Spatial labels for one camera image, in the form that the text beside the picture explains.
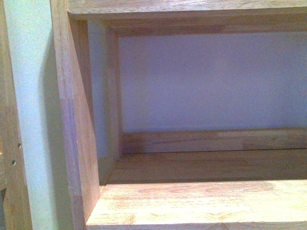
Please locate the wooden shelf unit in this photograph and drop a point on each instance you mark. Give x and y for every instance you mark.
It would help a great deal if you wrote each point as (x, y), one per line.
(185, 180)

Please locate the wooden furniture panel at left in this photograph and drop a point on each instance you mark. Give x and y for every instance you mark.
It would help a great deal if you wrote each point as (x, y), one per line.
(16, 201)

